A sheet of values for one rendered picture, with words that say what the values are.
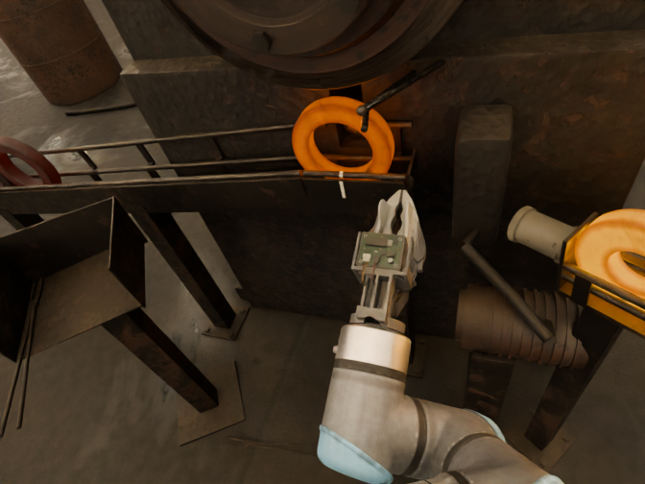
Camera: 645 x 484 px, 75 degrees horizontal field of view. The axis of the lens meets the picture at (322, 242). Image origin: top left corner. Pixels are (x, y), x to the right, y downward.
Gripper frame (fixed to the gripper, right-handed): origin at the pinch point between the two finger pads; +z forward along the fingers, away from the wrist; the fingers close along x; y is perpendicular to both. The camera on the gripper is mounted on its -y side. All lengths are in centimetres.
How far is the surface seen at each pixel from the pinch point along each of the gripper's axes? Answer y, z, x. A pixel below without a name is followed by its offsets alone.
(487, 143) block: 0.9, 9.8, -11.1
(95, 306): -9, -23, 57
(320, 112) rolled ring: 3.8, 13.3, 15.0
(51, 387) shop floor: -64, -46, 120
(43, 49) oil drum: -83, 136, 258
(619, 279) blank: -6.1, -6.5, -29.3
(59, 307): -9, -24, 66
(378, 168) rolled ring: -6.7, 9.6, 6.3
